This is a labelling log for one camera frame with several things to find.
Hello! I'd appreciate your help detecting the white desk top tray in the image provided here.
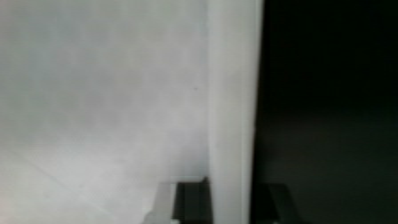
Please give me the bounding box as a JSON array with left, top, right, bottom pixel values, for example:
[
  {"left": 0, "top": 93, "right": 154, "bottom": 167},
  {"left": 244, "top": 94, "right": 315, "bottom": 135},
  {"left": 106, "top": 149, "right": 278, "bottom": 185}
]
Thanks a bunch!
[{"left": 0, "top": 0, "right": 265, "bottom": 224}]

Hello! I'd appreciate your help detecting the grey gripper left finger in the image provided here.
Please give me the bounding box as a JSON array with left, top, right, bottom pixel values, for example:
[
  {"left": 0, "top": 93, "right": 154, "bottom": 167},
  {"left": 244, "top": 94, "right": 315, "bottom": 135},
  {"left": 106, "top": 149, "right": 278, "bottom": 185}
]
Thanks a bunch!
[{"left": 173, "top": 179, "right": 212, "bottom": 224}]

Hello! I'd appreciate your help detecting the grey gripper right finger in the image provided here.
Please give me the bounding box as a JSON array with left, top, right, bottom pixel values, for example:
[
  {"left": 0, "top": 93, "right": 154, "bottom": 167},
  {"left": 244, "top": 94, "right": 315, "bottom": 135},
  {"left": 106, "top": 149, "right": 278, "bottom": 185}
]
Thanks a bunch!
[{"left": 255, "top": 183, "right": 303, "bottom": 224}]

